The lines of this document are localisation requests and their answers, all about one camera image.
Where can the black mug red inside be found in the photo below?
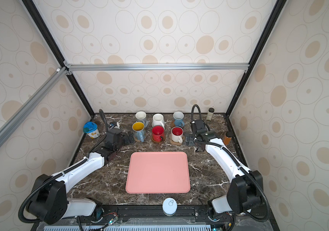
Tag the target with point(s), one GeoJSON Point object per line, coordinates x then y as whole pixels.
{"type": "Point", "coordinates": [158, 133]}

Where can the slanted aluminium frame bar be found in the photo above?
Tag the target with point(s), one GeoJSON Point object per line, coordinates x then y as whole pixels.
{"type": "Point", "coordinates": [24, 111]}

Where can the white round lid container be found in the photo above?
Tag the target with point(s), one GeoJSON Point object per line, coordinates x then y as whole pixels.
{"type": "Point", "coordinates": [169, 206]}

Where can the white mug red inside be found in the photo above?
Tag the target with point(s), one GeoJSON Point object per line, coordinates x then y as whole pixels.
{"type": "Point", "coordinates": [177, 135]}

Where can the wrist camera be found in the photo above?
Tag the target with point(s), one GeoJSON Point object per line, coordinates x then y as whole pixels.
{"type": "Point", "coordinates": [199, 126]}
{"type": "Point", "coordinates": [114, 124]}

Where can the horizontal aluminium frame bar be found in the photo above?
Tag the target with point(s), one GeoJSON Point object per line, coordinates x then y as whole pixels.
{"type": "Point", "coordinates": [153, 67]}

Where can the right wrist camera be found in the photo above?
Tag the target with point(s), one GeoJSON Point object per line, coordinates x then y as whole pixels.
{"type": "Point", "coordinates": [199, 126]}

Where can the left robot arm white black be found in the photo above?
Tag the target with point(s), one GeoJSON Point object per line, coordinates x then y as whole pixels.
{"type": "Point", "coordinates": [48, 201]}

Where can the blue mug yellow inside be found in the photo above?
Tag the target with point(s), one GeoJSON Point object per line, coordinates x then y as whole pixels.
{"type": "Point", "coordinates": [139, 131]}

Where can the grey mug white inside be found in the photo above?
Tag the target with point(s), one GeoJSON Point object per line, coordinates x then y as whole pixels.
{"type": "Point", "coordinates": [141, 116]}

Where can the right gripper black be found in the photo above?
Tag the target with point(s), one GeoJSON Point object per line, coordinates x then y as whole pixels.
{"type": "Point", "coordinates": [189, 139]}

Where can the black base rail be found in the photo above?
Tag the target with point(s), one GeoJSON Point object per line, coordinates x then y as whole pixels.
{"type": "Point", "coordinates": [200, 217]}

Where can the pink plastic tray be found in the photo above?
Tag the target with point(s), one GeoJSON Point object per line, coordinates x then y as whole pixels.
{"type": "Point", "coordinates": [158, 172]}

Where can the paw shaped wooden coaster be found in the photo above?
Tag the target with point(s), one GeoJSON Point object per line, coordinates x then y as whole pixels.
{"type": "Point", "coordinates": [176, 143]}

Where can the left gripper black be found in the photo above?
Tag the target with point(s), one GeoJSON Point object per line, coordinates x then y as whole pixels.
{"type": "Point", "coordinates": [128, 141]}

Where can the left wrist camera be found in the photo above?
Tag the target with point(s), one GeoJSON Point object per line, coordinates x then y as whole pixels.
{"type": "Point", "coordinates": [114, 124]}

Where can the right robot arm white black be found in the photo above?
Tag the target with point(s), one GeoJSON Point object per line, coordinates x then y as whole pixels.
{"type": "Point", "coordinates": [245, 193]}

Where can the clear bottle black cap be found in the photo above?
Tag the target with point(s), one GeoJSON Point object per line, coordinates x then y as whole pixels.
{"type": "Point", "coordinates": [210, 114]}

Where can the blue lid snack tub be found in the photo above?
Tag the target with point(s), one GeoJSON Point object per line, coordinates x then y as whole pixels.
{"type": "Point", "coordinates": [91, 129]}

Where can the amber bottle dark cap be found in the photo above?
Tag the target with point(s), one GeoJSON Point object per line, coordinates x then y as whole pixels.
{"type": "Point", "coordinates": [227, 137]}

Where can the light blue mug white inside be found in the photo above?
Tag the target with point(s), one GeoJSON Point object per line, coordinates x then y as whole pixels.
{"type": "Point", "coordinates": [178, 119]}

